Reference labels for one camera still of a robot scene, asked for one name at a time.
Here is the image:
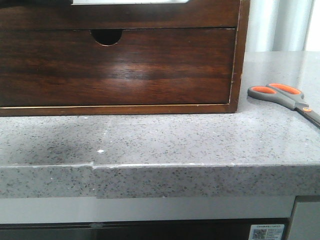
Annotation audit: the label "wooden drawer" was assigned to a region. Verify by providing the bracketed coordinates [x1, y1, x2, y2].
[0, 0, 241, 31]
[0, 28, 236, 107]

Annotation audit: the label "black appliance under counter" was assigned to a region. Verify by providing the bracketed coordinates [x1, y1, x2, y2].
[0, 218, 289, 240]

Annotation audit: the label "white QR code sticker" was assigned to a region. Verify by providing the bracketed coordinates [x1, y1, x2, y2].
[248, 224, 285, 240]

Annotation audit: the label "grey orange scissors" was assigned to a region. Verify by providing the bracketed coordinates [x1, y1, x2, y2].
[247, 83, 320, 128]

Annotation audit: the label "grey cabinet door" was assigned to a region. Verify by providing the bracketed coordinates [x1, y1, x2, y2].
[287, 196, 320, 240]

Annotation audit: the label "dark wooden drawer cabinet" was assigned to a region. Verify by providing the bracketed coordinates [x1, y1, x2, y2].
[0, 0, 250, 117]

